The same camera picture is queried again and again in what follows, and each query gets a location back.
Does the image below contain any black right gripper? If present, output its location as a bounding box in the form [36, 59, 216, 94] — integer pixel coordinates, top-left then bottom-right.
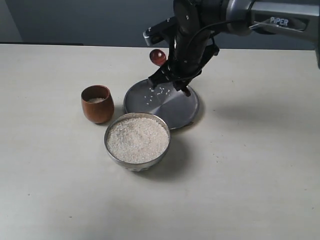
[148, 0, 220, 92]

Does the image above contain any dark red wooden spoon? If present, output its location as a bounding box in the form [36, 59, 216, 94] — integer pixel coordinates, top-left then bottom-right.
[149, 49, 191, 97]

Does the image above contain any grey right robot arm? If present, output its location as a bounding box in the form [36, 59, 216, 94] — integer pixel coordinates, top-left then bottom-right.
[143, 0, 320, 93]

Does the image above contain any steel bowl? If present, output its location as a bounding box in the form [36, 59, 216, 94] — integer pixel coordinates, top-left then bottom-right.
[104, 112, 171, 172]

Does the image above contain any white rice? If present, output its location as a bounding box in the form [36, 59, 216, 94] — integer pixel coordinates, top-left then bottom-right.
[107, 117, 169, 164]

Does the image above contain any brown wooden cup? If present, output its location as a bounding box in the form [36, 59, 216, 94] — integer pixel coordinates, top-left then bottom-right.
[81, 85, 115, 124]

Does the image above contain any round steel plate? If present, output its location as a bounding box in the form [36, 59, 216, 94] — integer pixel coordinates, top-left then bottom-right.
[123, 79, 200, 130]

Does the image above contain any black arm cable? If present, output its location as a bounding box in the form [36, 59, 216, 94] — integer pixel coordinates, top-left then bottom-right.
[174, 20, 268, 81]

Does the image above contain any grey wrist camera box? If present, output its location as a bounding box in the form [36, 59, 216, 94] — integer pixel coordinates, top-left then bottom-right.
[143, 16, 177, 47]

